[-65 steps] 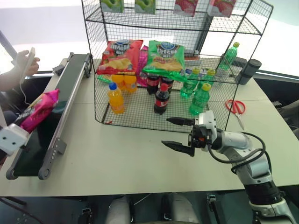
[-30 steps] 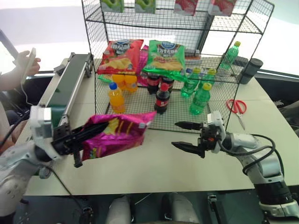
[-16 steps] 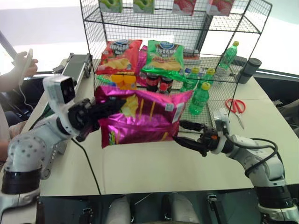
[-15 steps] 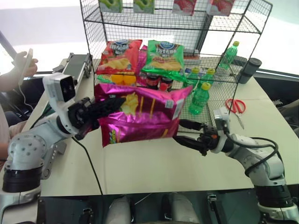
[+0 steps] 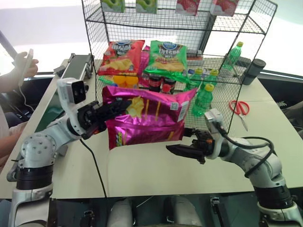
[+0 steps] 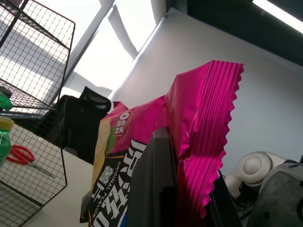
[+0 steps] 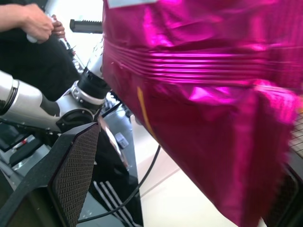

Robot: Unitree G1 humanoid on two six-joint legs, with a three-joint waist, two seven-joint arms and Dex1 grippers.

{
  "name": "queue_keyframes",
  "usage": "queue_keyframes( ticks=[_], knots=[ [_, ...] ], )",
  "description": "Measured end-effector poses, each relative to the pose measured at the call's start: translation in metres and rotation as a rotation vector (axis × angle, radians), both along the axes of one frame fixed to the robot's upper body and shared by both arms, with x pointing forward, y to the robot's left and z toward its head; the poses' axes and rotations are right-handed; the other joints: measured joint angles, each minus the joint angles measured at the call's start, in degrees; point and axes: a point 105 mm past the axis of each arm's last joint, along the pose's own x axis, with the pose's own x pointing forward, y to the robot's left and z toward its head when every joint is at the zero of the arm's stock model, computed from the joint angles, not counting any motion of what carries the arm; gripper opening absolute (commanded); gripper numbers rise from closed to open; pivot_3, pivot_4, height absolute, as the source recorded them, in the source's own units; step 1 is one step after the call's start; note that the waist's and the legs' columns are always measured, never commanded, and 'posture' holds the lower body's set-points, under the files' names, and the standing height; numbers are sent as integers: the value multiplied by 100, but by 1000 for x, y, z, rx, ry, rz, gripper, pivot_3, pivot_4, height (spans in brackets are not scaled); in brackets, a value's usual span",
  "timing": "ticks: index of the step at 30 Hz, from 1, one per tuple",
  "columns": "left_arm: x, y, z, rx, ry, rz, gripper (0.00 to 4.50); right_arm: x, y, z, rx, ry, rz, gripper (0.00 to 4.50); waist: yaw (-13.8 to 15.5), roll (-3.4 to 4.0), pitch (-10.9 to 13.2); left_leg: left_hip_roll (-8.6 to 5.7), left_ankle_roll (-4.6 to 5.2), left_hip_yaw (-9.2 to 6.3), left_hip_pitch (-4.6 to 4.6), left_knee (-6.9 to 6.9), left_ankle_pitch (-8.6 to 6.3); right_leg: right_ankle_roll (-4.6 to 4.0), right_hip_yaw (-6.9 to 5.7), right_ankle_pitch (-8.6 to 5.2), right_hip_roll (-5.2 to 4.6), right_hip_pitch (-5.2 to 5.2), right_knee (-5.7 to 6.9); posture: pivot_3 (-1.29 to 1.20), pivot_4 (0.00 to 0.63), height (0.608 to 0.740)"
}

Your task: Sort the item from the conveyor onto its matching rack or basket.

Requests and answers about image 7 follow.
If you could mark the person's bare hand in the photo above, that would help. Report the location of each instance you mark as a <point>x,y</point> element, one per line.
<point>30,21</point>

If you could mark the magenta foil snack bag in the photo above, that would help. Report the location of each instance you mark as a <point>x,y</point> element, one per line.
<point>203,106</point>

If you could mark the white handheld object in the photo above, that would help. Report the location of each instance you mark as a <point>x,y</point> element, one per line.
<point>31,37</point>

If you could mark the black trousers with white stripes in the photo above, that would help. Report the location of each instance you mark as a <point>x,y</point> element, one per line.
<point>35,63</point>

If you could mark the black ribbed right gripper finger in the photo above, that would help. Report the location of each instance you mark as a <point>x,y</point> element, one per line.
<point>86,26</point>

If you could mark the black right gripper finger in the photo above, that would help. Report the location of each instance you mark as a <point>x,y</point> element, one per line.
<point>71,170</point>
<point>290,198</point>

